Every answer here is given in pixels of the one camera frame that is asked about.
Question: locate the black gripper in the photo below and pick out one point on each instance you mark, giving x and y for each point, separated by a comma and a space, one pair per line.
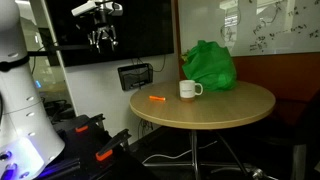
102, 22

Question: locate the orange marker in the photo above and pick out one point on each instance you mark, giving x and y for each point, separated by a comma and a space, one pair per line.
157, 98

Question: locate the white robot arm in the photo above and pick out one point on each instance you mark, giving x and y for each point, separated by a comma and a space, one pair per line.
28, 141

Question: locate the black clamp orange tip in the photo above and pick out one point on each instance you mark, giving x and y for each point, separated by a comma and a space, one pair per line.
81, 123

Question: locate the white ceramic mug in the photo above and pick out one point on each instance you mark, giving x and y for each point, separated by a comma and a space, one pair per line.
189, 89

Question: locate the green plastic bag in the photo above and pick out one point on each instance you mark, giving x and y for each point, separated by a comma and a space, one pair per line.
211, 65

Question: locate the round wooden table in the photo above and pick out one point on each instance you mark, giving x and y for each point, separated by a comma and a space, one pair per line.
245, 104

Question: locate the whiteboard with writing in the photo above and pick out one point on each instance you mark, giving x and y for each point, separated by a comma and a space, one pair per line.
252, 27

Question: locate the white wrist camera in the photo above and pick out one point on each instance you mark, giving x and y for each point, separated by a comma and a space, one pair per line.
108, 7

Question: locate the black wall monitor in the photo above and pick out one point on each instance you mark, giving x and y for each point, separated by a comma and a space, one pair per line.
130, 29

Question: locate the black wire wall basket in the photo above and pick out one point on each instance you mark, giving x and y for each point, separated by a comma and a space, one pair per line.
135, 76

